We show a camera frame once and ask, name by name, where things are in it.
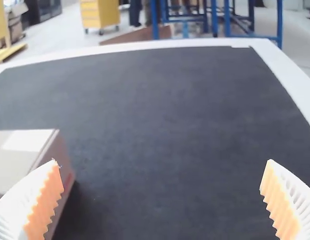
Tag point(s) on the pale wooden frame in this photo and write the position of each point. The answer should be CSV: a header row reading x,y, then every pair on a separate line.
x,y
0,27

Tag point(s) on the brown cardboard sheet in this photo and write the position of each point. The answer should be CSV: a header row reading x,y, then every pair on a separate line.
x,y
134,36

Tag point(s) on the person's legs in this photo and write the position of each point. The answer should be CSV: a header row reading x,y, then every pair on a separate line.
x,y
135,12

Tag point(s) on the yellow wheeled cart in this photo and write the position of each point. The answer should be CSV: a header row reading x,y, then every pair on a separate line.
x,y
99,13

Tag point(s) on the cardboard box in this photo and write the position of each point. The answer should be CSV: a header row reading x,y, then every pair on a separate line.
x,y
19,155

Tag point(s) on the blue metal frame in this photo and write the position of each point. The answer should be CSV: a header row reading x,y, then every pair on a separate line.
x,y
228,17
167,18

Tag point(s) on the black mat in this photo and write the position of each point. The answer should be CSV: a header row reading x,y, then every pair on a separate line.
x,y
157,112

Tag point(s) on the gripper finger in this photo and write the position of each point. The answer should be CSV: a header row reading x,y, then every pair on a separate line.
x,y
32,202
287,197

